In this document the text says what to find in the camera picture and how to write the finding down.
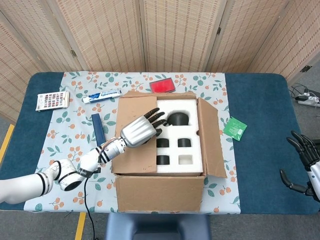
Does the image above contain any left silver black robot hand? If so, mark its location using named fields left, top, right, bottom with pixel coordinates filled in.
left=119, top=107, right=169, bottom=148

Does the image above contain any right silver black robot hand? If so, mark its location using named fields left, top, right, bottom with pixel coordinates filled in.
left=279, top=130, right=320, bottom=201

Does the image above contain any red cardboard box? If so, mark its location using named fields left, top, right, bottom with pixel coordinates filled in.
left=111, top=90, right=228, bottom=213

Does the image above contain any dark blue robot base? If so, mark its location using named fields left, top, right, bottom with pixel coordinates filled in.
left=104, top=213, right=212, bottom=240

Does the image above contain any dark blue slim box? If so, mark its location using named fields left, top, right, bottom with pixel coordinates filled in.
left=91, top=113, right=106, bottom=146

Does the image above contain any blue and white small package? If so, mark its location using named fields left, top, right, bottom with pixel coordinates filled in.
left=81, top=88, right=123, bottom=104

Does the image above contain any white box with colourful grid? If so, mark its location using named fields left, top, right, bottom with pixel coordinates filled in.
left=35, top=91, right=70, bottom=112

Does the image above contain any black teapot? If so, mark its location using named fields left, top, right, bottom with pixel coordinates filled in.
left=166, top=112, right=190, bottom=126

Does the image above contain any white foam insert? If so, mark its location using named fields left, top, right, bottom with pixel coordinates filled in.
left=155, top=99, right=203, bottom=175

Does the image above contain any red ink pad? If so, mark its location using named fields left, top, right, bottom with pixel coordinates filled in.
left=149, top=77, right=176, bottom=95

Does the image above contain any floral tablecloth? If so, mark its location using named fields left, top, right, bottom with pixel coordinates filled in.
left=23, top=71, right=241, bottom=215

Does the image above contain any white power strip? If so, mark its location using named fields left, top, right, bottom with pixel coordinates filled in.
left=294, top=92, right=320, bottom=107

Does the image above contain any blue padded table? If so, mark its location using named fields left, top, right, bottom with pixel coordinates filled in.
left=0, top=71, right=315, bottom=216

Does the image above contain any green sachet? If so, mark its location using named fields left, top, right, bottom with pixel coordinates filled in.
left=222, top=116, right=248, bottom=142

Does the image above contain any woven folding screen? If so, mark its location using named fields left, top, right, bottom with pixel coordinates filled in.
left=0, top=0, right=320, bottom=126

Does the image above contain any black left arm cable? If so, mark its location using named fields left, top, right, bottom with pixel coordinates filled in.
left=83, top=147, right=105, bottom=240

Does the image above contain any black floor cable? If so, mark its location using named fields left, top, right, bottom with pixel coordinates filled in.
left=289, top=84, right=312, bottom=99

